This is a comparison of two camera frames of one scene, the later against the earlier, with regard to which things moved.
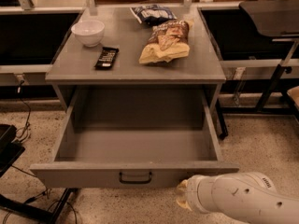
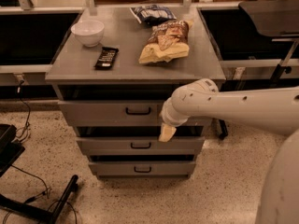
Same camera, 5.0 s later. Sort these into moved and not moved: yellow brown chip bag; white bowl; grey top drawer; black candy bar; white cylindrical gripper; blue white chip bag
Moved: grey top drawer; white cylindrical gripper
Not moved: white bowl; blue white chip bag; black candy bar; yellow brown chip bag
